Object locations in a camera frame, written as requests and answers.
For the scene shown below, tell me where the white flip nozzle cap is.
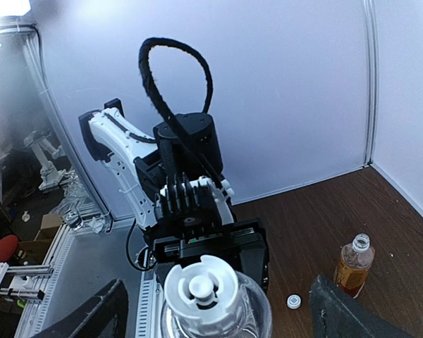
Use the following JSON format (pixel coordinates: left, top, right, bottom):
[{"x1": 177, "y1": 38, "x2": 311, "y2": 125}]
[{"x1": 164, "y1": 255, "x2": 239, "y2": 328}]

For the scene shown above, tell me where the small clear plastic bottle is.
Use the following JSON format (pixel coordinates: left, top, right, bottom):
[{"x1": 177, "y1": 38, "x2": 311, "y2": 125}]
[{"x1": 160, "y1": 273, "x2": 273, "y2": 337}]

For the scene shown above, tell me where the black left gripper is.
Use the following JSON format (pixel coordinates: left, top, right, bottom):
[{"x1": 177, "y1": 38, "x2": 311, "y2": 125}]
[{"x1": 146, "y1": 218, "x2": 269, "y2": 292}]

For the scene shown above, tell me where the white bottle cap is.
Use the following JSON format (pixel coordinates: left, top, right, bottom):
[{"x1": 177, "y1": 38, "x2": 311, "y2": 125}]
[{"x1": 286, "y1": 294, "x2": 302, "y2": 309}]

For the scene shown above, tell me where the left aluminium frame post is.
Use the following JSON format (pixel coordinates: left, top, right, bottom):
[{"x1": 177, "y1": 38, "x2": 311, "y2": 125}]
[{"x1": 17, "y1": 23, "x2": 113, "y2": 232}]

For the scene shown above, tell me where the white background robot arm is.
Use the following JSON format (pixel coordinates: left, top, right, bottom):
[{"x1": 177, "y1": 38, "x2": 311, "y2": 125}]
[{"x1": 23, "y1": 130, "x2": 66, "y2": 193}]

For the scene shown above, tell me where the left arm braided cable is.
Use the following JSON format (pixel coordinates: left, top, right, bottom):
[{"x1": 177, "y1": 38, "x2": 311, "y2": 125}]
[{"x1": 137, "y1": 37, "x2": 230, "y2": 198}]

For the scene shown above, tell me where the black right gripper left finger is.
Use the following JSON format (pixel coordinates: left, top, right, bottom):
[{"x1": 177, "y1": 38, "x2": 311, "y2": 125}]
[{"x1": 35, "y1": 279, "x2": 129, "y2": 337}]

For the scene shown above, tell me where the right aluminium frame post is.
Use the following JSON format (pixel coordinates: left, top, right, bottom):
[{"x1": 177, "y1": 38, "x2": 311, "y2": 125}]
[{"x1": 362, "y1": 0, "x2": 379, "y2": 166}]

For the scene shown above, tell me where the aluminium frame post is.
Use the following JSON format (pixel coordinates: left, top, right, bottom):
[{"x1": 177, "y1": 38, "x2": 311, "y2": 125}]
[
  {"x1": 17, "y1": 23, "x2": 113, "y2": 232},
  {"x1": 362, "y1": 0, "x2": 379, "y2": 166}
]

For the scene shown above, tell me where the red round object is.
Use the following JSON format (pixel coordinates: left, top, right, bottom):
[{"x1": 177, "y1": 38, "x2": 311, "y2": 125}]
[{"x1": 0, "y1": 234, "x2": 19, "y2": 263}]

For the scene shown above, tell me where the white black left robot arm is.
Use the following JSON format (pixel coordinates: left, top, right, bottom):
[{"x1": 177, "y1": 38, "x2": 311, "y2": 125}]
[{"x1": 78, "y1": 99, "x2": 269, "y2": 290}]

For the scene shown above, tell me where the large gold label drink bottle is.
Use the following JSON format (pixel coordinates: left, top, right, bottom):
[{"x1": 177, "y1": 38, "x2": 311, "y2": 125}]
[{"x1": 333, "y1": 233, "x2": 375, "y2": 299}]

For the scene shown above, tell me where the front aluminium frame rail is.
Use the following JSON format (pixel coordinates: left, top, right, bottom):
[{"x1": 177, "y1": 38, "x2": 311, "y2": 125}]
[{"x1": 15, "y1": 220, "x2": 150, "y2": 337}]

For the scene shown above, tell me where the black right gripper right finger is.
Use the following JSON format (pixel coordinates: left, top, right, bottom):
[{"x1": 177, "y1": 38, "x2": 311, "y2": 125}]
[{"x1": 309, "y1": 275, "x2": 411, "y2": 337}]

